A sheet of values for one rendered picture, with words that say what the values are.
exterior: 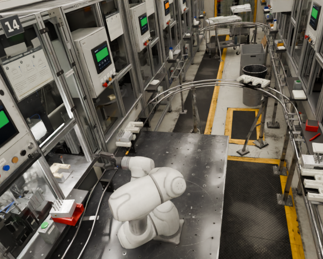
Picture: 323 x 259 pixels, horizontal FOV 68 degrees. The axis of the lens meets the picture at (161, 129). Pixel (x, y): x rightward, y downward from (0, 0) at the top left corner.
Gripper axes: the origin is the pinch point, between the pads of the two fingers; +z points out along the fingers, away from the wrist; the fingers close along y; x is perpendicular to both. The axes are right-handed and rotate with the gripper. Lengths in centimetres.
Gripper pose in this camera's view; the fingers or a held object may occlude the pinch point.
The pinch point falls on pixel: (96, 160)
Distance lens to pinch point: 172.5
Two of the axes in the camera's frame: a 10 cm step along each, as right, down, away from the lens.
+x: -2.7, 5.7, -7.8
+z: -9.5, -0.5, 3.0
